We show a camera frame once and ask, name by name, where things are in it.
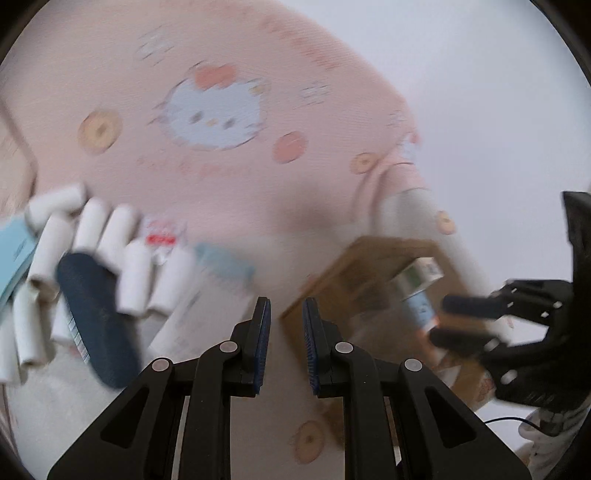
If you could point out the person's right forearm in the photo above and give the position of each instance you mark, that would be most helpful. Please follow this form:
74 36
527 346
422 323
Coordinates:
554 429

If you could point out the white paper box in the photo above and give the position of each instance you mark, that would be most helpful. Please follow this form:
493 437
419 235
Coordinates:
194 318

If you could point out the red and white packet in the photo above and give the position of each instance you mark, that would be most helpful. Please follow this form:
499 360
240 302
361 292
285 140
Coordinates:
161 240

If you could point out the dark blue oval case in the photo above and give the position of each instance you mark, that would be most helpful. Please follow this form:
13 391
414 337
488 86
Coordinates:
97 314

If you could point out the brown cardboard box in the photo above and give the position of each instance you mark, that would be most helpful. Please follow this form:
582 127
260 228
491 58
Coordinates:
351 277

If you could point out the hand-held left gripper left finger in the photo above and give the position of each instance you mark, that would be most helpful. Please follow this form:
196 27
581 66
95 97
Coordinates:
262 341

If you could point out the pile of white tubes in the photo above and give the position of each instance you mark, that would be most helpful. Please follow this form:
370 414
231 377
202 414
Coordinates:
92 221

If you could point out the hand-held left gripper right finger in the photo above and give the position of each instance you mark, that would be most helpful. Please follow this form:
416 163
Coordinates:
310 341

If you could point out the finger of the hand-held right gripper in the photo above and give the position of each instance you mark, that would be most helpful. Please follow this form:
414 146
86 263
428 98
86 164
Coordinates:
461 340
466 305

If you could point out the pink cartoon-print blanket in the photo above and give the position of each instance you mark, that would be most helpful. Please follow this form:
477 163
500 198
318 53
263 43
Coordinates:
231 184

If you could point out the large light blue box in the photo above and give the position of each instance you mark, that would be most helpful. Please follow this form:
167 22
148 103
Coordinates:
16 258

